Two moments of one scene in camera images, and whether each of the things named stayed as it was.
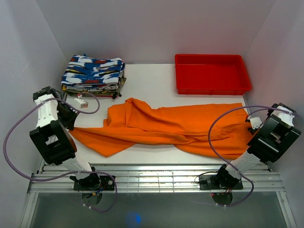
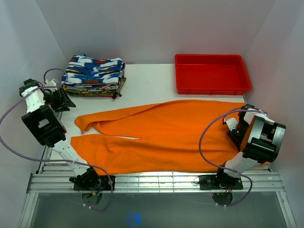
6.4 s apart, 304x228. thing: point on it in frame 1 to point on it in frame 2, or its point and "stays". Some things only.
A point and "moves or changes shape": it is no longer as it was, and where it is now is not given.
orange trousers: [223, 130] moves or changes shape
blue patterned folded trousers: [83, 70] stays
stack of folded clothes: [93, 82] stays
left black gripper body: [66, 114] to [54, 99]
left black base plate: [107, 183] stays
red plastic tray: [211, 74] stays
